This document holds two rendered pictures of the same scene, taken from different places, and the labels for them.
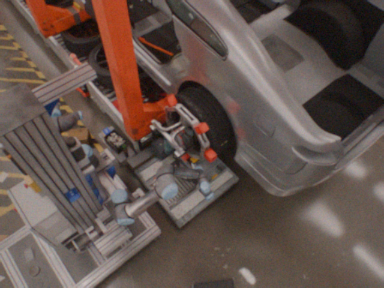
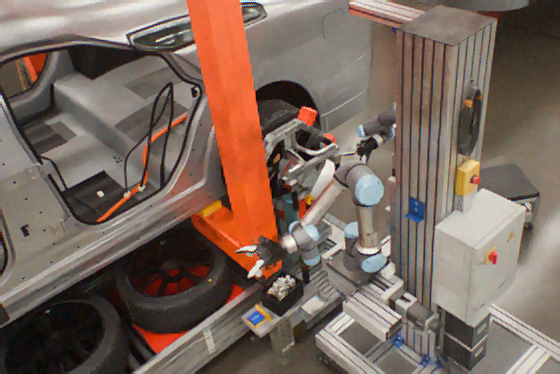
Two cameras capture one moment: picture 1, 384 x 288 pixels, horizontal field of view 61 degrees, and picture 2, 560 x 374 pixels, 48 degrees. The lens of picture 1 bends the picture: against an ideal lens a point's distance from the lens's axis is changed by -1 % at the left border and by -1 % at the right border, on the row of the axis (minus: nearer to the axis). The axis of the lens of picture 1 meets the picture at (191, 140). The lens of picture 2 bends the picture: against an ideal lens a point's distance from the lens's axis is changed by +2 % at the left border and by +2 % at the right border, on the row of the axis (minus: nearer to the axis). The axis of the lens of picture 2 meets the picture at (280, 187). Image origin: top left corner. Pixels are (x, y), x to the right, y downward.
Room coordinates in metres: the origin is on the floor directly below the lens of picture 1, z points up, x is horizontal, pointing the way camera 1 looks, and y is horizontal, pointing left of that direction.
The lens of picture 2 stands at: (1.38, 2.98, 3.02)
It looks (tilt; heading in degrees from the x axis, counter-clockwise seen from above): 38 degrees down; 276
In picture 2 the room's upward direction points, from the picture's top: 8 degrees counter-clockwise
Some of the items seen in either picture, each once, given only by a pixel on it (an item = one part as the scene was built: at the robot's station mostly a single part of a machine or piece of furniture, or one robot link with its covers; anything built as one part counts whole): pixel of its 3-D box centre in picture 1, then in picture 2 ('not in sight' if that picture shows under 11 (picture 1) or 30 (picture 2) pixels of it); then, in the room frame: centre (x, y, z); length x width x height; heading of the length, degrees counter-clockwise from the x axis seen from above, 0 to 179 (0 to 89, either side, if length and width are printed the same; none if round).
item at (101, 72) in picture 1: (117, 63); (62, 352); (2.89, 0.94, 0.39); 0.66 x 0.66 x 0.24
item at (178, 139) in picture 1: (180, 136); (297, 170); (1.57, 0.10, 0.85); 0.21 x 0.14 x 0.14; 132
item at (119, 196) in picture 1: (120, 198); not in sight; (0.91, 0.51, 0.98); 0.13 x 0.12 x 0.14; 22
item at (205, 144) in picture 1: (186, 132); (289, 165); (1.62, 0.05, 0.85); 0.54 x 0.07 x 0.54; 42
